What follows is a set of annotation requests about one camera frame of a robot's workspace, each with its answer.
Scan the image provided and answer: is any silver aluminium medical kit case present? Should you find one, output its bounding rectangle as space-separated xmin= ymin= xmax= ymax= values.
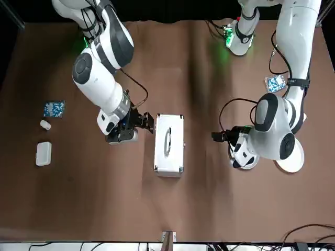
xmin=153 ymin=113 xmax=186 ymax=178

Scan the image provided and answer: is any white plastic pill box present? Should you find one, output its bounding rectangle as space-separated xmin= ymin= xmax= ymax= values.
xmin=35 ymin=141 xmax=52 ymax=167

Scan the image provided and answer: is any black base cable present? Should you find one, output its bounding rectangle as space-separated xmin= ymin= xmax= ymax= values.
xmin=206 ymin=20 xmax=228 ymax=40

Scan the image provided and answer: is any white round plate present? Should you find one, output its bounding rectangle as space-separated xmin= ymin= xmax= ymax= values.
xmin=274 ymin=138 xmax=306 ymax=173

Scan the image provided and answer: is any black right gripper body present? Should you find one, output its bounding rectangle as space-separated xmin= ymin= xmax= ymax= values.
xmin=117 ymin=107 xmax=144 ymax=131

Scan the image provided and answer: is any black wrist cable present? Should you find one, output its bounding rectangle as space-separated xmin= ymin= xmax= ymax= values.
xmin=219 ymin=98 xmax=260 ymax=133

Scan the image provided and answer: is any black desk cable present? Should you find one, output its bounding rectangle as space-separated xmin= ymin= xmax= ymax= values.
xmin=281 ymin=223 xmax=335 ymax=251

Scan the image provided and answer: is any bag of blue white capsules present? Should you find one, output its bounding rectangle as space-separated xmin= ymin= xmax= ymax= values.
xmin=42 ymin=100 xmax=66 ymax=120
xmin=264 ymin=74 xmax=286 ymax=93

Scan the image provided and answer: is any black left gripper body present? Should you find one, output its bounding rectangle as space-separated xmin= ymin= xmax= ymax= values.
xmin=222 ymin=127 xmax=241 ymax=143

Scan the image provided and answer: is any aluminium frame post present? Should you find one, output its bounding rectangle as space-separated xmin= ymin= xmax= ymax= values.
xmin=162 ymin=231 xmax=176 ymax=251

